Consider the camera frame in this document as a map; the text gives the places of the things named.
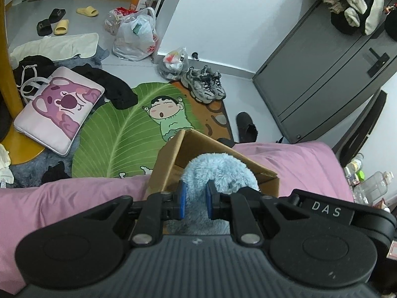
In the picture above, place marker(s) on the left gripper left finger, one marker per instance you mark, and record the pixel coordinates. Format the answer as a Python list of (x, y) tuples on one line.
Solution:
[(176, 202)]

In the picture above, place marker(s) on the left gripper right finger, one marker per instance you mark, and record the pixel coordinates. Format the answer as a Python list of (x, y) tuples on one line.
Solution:
[(218, 204)]

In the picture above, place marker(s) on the fluffy light blue plush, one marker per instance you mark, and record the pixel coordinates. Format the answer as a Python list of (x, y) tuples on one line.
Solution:
[(229, 175)]

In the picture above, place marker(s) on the brown cardboard box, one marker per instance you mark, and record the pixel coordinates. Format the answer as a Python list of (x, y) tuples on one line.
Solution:
[(175, 155)]

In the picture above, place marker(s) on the black slipper near bed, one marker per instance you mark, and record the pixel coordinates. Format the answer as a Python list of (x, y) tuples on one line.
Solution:
[(247, 131)]

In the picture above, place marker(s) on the green leaf cartoon rug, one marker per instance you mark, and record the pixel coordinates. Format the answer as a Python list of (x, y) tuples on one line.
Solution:
[(124, 143)]

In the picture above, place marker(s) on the black clothing on floor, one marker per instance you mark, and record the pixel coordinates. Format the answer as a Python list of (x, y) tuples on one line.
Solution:
[(116, 90)]

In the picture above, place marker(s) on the grey sneaker right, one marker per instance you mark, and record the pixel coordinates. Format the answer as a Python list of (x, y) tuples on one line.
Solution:
[(215, 82)]

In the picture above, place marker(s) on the small clear plastic bag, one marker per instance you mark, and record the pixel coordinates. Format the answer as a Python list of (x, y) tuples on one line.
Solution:
[(174, 64)]

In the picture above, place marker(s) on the pink bed sheet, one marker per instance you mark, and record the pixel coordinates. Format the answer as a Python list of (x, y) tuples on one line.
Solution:
[(310, 166)]

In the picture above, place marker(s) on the pink bear laptop bag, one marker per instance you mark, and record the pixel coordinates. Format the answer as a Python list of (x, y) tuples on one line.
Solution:
[(56, 107)]

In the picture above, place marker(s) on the black flat board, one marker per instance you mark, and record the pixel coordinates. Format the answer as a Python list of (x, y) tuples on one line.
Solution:
[(353, 140)]

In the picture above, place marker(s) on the clear plastic water jug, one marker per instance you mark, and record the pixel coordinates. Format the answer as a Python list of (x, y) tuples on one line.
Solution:
[(371, 190)]

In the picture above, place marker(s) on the grey door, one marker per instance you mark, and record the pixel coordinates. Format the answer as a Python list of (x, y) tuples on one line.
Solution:
[(318, 75)]

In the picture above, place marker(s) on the yellow round table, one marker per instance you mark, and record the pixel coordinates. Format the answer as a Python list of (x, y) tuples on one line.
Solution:
[(21, 148)]

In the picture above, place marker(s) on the large white plastic bag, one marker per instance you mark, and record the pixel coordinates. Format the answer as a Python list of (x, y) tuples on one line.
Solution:
[(136, 38)]

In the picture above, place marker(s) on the cream towel on floor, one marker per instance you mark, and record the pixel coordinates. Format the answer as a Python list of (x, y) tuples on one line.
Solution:
[(58, 48)]

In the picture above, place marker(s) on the yellow slipper near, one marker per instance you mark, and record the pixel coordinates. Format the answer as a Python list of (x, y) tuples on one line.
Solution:
[(61, 28)]

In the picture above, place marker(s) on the yellow slipper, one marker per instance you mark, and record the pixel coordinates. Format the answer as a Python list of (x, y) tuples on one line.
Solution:
[(61, 28), (89, 11)]

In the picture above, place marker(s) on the yellow slipper far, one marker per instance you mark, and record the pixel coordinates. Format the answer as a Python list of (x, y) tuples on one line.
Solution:
[(89, 11)]

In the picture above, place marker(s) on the black sandal pair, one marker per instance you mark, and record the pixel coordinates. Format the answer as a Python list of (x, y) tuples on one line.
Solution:
[(44, 27)]

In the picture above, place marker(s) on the hanging black white clothes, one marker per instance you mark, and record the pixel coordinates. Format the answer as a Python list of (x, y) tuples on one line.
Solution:
[(353, 0)]

